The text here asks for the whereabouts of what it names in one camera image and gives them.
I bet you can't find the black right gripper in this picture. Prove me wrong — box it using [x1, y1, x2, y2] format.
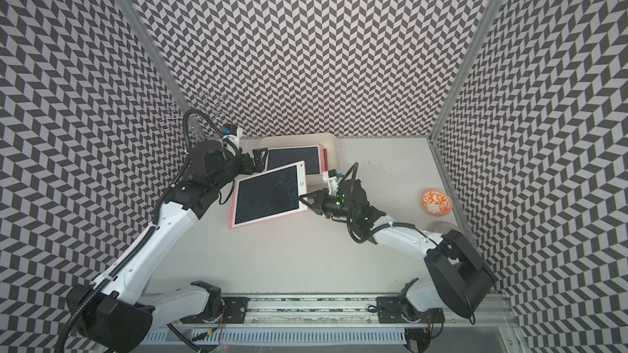
[298, 188, 356, 220]

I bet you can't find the pink writing tablet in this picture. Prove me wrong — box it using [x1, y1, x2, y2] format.
[229, 161, 307, 230]
[266, 145, 327, 176]

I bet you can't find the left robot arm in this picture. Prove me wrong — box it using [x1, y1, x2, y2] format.
[54, 109, 268, 352]

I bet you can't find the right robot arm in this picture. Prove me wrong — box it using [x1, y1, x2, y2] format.
[299, 163, 497, 323]

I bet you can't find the white plastic storage box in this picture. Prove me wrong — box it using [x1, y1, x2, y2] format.
[240, 132, 341, 187]

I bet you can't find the orange patterned bowl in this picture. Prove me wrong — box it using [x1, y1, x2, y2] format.
[421, 190, 453, 217]

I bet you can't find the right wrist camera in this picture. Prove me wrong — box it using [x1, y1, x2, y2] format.
[322, 169, 342, 192]

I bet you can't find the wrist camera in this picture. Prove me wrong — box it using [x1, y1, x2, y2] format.
[222, 124, 243, 150]
[322, 169, 342, 192]

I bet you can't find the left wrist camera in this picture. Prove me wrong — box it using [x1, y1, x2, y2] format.
[222, 124, 243, 150]

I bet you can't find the chrome wire stand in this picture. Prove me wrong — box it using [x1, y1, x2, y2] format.
[158, 92, 226, 144]

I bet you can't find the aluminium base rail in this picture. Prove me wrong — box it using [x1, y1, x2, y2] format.
[135, 294, 529, 352]

